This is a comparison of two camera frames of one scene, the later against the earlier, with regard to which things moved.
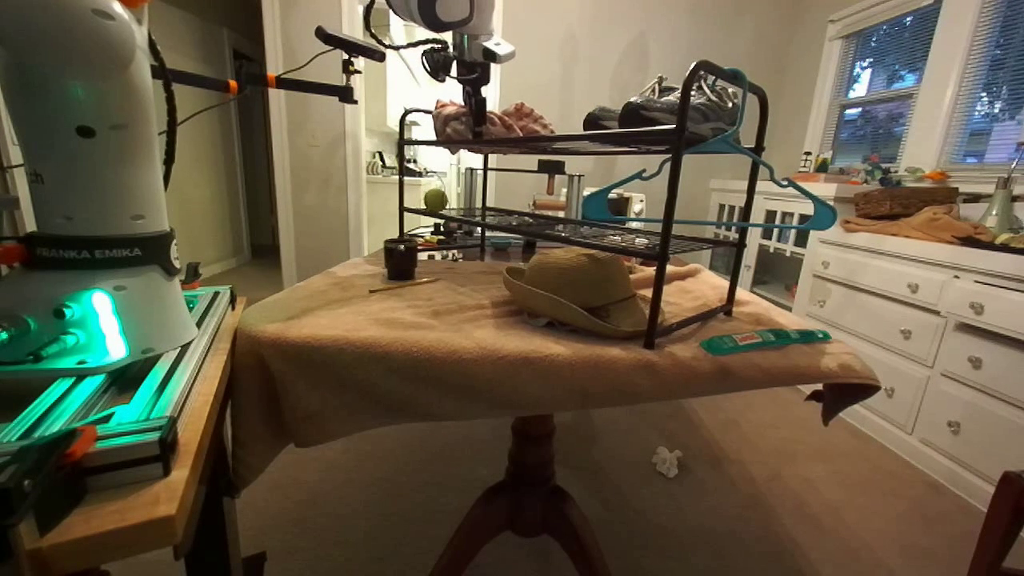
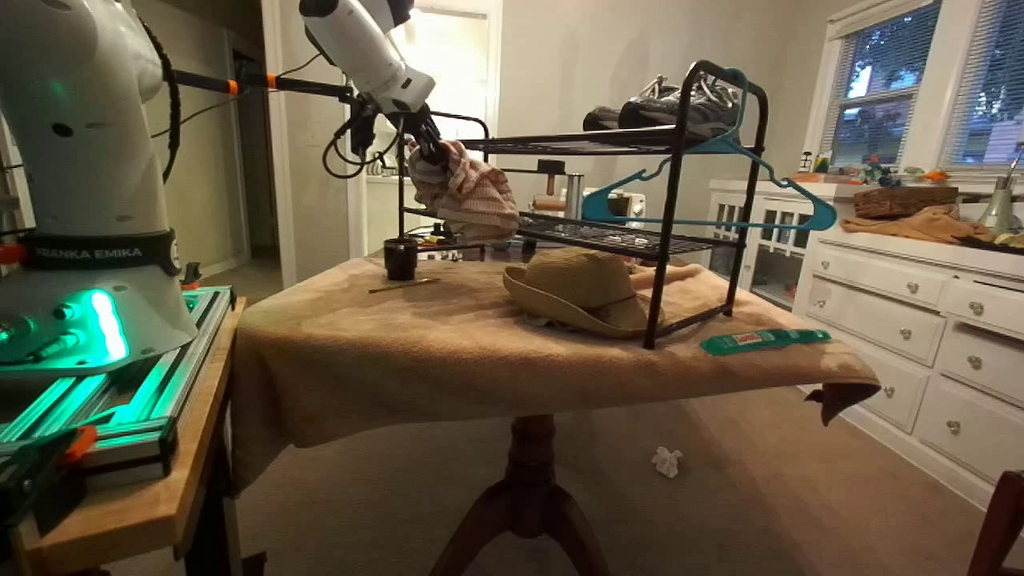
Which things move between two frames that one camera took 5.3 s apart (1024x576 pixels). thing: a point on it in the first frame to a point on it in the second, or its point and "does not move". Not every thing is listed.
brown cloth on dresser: [934, 222] does not move
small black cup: [401, 256] does not move
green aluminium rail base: [127, 404] does not move
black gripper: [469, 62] to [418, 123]
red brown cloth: [499, 127] to [470, 196]
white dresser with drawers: [939, 332] does not move
